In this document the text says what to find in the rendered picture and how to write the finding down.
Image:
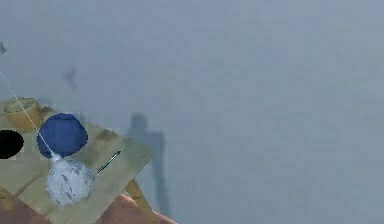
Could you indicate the white marbled vase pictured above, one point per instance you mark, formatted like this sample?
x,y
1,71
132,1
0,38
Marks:
x,y
70,181

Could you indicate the pale wooden table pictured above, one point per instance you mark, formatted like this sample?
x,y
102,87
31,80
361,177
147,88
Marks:
x,y
123,160

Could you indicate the dark green pen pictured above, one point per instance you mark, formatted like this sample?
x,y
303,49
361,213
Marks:
x,y
108,162

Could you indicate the blue round ball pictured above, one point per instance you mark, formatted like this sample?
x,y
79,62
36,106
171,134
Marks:
x,y
62,134

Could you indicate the tan round bowl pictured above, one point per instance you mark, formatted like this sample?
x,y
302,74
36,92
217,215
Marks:
x,y
20,115

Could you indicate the black round object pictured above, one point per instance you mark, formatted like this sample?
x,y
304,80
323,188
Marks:
x,y
9,144

